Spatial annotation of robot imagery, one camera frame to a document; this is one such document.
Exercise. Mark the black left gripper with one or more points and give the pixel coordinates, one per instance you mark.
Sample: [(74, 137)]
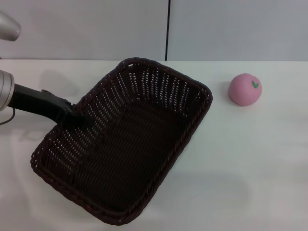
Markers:
[(33, 101)]

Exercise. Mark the dark woven plastic basket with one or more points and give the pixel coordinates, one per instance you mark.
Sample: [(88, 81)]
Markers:
[(144, 149)]

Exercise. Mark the pink toy peach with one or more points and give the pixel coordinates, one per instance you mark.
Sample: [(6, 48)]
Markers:
[(243, 92)]

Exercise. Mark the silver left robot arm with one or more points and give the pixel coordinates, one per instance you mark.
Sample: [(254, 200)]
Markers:
[(5, 90)]

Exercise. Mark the black vertical wall strip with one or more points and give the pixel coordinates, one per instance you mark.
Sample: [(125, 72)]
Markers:
[(167, 29)]

